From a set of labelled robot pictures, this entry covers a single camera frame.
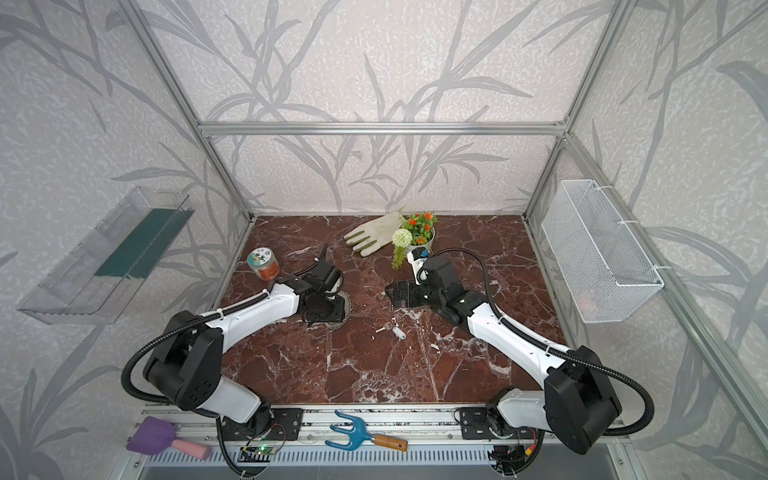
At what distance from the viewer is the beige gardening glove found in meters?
1.11

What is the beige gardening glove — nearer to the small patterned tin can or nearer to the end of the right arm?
the small patterned tin can

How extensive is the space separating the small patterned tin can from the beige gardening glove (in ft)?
0.88

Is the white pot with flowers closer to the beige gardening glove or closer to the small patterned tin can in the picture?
the beige gardening glove

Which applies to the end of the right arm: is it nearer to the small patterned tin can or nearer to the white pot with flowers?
the white pot with flowers

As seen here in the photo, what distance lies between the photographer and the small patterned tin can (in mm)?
982

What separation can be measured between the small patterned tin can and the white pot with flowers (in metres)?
0.41

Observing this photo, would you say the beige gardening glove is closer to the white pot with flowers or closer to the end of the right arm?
the white pot with flowers

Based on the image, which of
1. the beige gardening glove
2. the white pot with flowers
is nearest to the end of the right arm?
the white pot with flowers

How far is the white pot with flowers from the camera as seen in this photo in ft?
3.13

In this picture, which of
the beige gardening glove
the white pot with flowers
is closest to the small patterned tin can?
the beige gardening glove

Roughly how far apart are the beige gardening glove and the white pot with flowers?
17 cm
